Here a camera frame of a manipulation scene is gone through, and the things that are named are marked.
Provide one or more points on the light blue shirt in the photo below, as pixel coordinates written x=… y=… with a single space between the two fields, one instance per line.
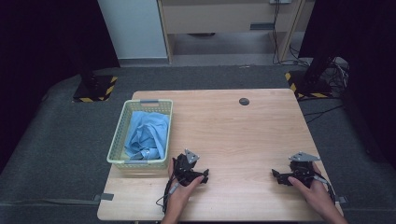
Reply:
x=149 y=133

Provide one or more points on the pale green plastic basket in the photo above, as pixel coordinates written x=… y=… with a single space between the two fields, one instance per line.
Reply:
x=120 y=130

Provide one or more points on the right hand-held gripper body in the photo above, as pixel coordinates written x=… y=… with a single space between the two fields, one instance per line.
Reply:
x=302 y=171

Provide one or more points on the black stand with striped base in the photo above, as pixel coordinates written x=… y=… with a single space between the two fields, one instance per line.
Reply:
x=311 y=84
x=93 y=88

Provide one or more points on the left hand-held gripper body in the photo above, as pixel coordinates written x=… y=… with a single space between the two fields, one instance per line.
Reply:
x=183 y=169

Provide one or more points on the person's right hand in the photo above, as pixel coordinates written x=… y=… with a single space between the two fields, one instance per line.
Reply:
x=317 y=194

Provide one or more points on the black curtain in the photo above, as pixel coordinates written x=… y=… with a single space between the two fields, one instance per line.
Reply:
x=37 y=46
x=367 y=62

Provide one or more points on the dark round table grommet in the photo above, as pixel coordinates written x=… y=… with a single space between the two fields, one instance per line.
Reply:
x=244 y=101

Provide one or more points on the white cabinet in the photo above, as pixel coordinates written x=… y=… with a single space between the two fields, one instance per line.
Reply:
x=134 y=28

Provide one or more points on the grey tape strip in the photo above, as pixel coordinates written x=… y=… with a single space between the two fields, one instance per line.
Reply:
x=106 y=196
x=341 y=199

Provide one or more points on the person's left hand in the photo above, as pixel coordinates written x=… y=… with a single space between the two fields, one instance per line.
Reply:
x=179 y=196

